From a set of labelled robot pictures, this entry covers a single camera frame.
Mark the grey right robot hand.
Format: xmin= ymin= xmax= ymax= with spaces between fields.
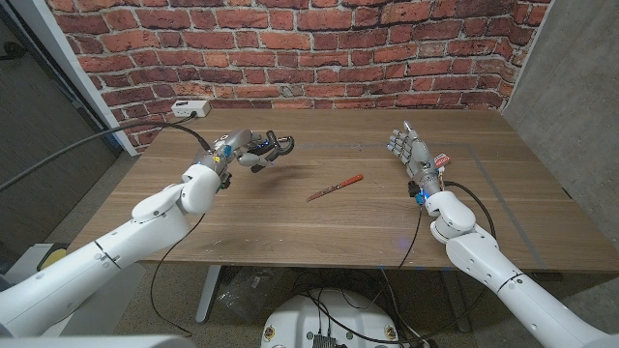
xmin=386 ymin=120 xmax=444 ymax=195

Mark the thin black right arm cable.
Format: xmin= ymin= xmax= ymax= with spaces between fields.
xmin=397 ymin=206 xmax=425 ymax=271

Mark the white table leg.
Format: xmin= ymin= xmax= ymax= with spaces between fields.
xmin=194 ymin=264 xmax=224 ymax=325

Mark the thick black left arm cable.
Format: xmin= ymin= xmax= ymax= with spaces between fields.
xmin=0 ymin=120 xmax=213 ymax=192

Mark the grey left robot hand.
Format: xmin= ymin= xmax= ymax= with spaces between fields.
xmin=205 ymin=128 xmax=280 ymax=174

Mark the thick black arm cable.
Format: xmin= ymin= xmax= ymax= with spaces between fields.
xmin=0 ymin=120 xmax=213 ymax=192
xmin=442 ymin=180 xmax=498 ymax=241

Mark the white power strip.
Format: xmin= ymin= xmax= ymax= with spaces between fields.
xmin=170 ymin=99 xmax=212 ymax=119

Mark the black grip strengthener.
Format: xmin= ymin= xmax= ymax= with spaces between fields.
xmin=250 ymin=130 xmax=296 ymax=174

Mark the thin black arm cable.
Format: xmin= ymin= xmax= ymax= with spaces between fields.
xmin=149 ymin=212 xmax=207 ymax=337
xmin=397 ymin=206 xmax=425 ymax=271

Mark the white door frame post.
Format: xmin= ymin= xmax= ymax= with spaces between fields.
xmin=8 ymin=0 xmax=139 ymax=158

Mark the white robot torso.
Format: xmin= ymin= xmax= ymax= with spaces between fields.
xmin=0 ymin=333 xmax=195 ymax=348

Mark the clear plastic bag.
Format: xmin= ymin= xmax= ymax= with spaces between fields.
xmin=215 ymin=266 xmax=287 ymax=323

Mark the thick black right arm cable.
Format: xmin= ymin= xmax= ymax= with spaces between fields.
xmin=442 ymin=180 xmax=498 ymax=241

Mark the brick print backdrop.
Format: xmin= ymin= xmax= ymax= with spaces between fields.
xmin=45 ymin=0 xmax=555 ymax=154

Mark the yellow and black object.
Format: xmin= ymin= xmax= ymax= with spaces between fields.
xmin=36 ymin=243 xmax=70 ymax=272

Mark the red handled knife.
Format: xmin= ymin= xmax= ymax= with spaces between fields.
xmin=305 ymin=173 xmax=365 ymax=203

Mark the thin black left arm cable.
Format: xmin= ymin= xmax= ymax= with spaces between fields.
xmin=149 ymin=212 xmax=207 ymax=337

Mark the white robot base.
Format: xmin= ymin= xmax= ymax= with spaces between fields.
xmin=259 ymin=288 xmax=403 ymax=348

